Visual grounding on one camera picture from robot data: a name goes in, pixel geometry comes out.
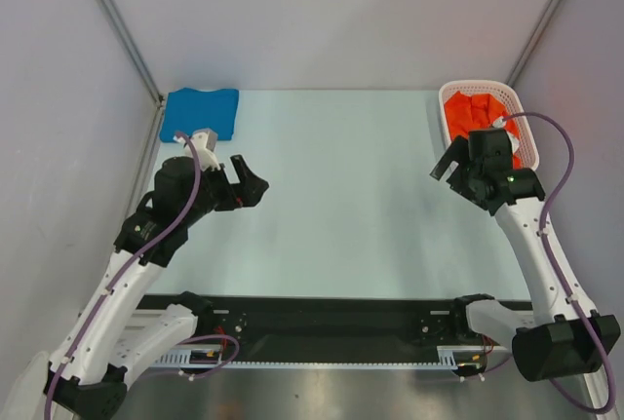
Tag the white plastic basket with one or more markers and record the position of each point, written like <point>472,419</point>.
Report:
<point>524,148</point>

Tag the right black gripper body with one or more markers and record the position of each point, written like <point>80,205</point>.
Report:
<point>458,178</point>

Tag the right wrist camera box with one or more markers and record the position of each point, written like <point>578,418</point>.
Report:
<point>489,144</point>

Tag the folded blue t shirt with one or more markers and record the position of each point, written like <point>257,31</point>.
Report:
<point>188,110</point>

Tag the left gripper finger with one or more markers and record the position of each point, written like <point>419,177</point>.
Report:
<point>217,181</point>
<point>250,188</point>

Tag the left aluminium corner post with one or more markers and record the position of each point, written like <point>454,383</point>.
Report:
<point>128,44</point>

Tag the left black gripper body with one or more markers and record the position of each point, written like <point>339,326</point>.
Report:
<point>208,200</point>

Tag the right aluminium corner post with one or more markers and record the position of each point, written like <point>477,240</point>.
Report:
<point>538,32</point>

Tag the aluminium corner post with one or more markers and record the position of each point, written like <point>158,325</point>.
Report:
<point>128,44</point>
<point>538,32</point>

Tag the white slotted cable duct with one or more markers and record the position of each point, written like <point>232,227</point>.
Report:
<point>431,358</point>

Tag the orange t shirt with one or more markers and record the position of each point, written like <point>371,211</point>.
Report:
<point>466,113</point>

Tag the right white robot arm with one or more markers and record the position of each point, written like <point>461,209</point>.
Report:
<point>567,335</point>

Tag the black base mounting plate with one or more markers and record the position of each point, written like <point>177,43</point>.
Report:
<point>309,324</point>

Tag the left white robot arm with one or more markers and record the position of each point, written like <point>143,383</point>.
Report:
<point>91,372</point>

